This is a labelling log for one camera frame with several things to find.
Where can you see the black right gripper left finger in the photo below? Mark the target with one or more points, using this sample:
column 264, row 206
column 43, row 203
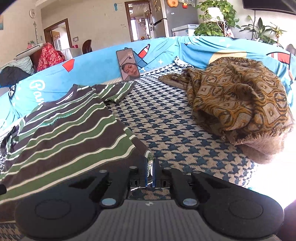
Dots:
column 71, row 207

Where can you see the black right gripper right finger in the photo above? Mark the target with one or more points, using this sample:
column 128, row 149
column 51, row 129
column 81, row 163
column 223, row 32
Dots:
column 228, row 209

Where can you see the green brown striped t-shirt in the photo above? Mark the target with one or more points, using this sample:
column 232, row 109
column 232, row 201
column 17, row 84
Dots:
column 62, row 139

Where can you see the brown patterned blanket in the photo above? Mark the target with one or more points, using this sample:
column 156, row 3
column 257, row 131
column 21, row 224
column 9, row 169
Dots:
column 241, row 101

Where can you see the blue white houndstooth sofa cover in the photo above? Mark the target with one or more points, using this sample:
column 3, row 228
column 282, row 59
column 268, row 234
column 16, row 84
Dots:
column 161, row 117

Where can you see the dark jacket with blue lining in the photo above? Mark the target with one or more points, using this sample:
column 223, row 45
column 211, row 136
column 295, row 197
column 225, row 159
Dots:
column 10, row 76

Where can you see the smartphone with lit screen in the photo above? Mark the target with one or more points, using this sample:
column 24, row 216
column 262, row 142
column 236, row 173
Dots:
column 127, row 64

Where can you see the striped light green pillow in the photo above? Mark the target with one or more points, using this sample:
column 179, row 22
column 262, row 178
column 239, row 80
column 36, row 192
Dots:
column 25, row 64

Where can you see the red floral cloth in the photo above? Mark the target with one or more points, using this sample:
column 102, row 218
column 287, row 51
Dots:
column 49, row 57

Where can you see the dark wooden chair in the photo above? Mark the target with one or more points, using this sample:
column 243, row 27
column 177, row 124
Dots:
column 86, row 47

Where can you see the tall leafy houseplant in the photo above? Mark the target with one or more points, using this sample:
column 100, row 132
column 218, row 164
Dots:
column 269, row 34

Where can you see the white chest freezer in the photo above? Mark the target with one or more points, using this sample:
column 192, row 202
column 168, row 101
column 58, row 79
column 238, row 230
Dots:
column 185, row 30

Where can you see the green leafy potted plant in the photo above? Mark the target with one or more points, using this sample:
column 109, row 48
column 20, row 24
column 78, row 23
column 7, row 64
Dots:
column 218, row 18

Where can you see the silver refrigerator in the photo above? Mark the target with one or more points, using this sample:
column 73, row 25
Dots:
column 167, row 15

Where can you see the round wall clock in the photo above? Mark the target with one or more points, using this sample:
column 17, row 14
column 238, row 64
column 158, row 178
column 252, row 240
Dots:
column 32, row 13

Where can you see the brown wooden door frame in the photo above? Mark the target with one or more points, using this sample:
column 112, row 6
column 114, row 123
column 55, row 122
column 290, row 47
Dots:
column 139, row 20

